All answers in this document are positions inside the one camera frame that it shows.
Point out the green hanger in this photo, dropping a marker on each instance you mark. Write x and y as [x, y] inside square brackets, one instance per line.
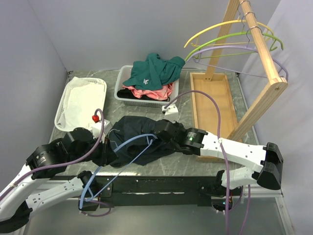
[267, 36]

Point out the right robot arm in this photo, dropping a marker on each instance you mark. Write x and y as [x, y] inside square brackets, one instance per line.
[262, 165]

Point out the white laundry basket with clothes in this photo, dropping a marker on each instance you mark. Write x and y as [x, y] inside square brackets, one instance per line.
[124, 74]

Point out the teal garment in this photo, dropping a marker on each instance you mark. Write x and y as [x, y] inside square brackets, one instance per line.
[154, 72]

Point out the white basket with cloth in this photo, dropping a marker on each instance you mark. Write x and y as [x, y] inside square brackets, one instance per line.
[80, 105]

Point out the yellow hanger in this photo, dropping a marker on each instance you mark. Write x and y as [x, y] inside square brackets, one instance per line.
[227, 23]

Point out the white cloth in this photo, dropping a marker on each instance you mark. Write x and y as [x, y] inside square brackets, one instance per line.
[83, 102]

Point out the blue hanger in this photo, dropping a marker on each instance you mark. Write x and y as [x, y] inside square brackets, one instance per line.
[117, 154]

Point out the wooden hanger rack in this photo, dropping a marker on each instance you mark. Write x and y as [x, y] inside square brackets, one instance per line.
[206, 115]

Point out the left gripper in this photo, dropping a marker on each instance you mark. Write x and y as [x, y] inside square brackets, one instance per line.
[107, 155]

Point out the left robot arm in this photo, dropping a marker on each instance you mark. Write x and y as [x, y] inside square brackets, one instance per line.
[19, 201]

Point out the pink garment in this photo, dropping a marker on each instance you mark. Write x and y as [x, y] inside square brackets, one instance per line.
[158, 95]

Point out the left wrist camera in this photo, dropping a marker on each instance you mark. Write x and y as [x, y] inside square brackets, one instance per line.
[96, 127]

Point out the dark navy shorts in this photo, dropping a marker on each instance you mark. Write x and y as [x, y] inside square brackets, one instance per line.
[131, 126]

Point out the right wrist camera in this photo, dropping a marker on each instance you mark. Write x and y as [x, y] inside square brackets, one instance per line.
[171, 113]

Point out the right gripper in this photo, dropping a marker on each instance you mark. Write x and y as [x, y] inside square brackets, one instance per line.
[177, 124]

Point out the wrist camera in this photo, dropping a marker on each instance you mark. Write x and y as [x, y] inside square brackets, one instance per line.
[171, 113]
[96, 127]

